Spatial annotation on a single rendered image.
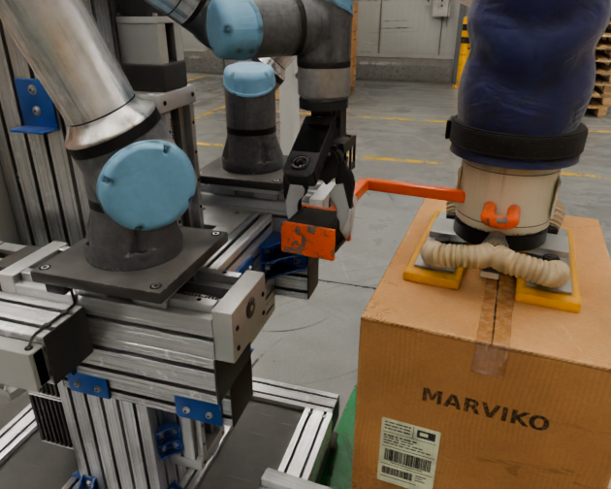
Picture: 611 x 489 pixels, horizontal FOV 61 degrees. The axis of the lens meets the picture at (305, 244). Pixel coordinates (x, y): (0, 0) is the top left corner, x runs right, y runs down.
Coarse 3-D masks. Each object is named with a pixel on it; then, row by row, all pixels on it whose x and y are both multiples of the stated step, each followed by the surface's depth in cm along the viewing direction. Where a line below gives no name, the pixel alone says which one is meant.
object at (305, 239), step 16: (304, 208) 84; (320, 208) 84; (288, 224) 78; (304, 224) 78; (320, 224) 78; (336, 224) 78; (288, 240) 80; (304, 240) 78; (320, 240) 77; (336, 240) 81; (320, 256) 78
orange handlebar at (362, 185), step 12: (360, 180) 101; (372, 180) 102; (384, 180) 101; (396, 180) 101; (360, 192) 97; (396, 192) 101; (408, 192) 100; (420, 192) 99; (432, 192) 98; (444, 192) 97; (456, 192) 96; (492, 204) 90; (480, 216) 88; (492, 216) 85; (504, 216) 85; (516, 216) 85; (504, 228) 85
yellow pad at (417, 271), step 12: (444, 216) 116; (420, 240) 106; (444, 240) 98; (420, 252) 99; (408, 264) 96; (420, 264) 95; (408, 276) 93; (420, 276) 93; (432, 276) 92; (444, 276) 92; (456, 276) 92; (456, 288) 91
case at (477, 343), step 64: (576, 256) 103; (384, 320) 82; (448, 320) 82; (512, 320) 82; (576, 320) 83; (384, 384) 87; (448, 384) 83; (512, 384) 78; (576, 384) 75; (384, 448) 93; (448, 448) 88; (512, 448) 83; (576, 448) 79
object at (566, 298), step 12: (552, 228) 104; (564, 228) 110; (576, 264) 96; (576, 276) 92; (516, 288) 89; (528, 288) 88; (540, 288) 88; (552, 288) 87; (564, 288) 87; (576, 288) 88; (516, 300) 87; (528, 300) 87; (540, 300) 86; (552, 300) 85; (564, 300) 85; (576, 300) 85; (576, 312) 84
